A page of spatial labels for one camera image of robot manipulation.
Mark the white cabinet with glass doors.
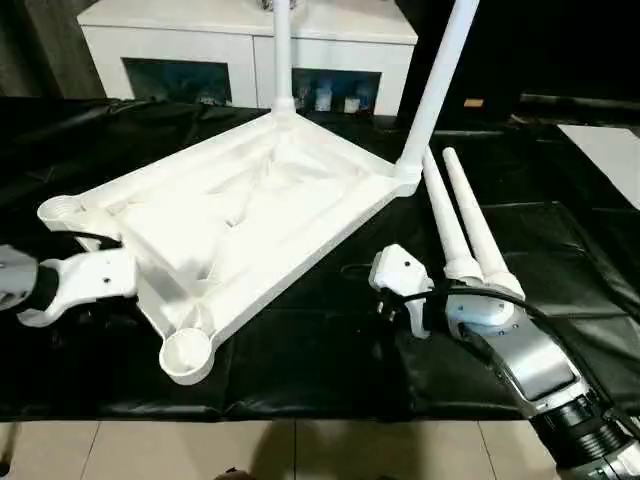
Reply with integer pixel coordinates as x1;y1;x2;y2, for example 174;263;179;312
76;0;419;117

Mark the black work mat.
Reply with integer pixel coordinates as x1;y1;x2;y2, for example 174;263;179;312
0;94;640;421

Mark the black metal rail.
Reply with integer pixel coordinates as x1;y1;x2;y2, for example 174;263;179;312
519;91;640;109

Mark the white plastic table top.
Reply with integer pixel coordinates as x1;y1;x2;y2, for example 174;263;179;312
37;107;419;387

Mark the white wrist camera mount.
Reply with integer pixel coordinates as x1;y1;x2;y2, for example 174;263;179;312
368;243;435;340
17;247;140;329

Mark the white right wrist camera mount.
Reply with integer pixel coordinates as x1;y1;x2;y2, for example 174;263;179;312
368;243;435;340

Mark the white plastic table leg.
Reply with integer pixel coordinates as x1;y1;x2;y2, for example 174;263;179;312
269;0;302;121
442;146;527;304
396;0;480;184
422;148;482;282

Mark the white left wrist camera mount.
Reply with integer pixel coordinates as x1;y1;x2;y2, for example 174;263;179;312
17;247;140;329

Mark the white flat board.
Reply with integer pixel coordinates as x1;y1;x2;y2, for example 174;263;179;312
556;123;640;211

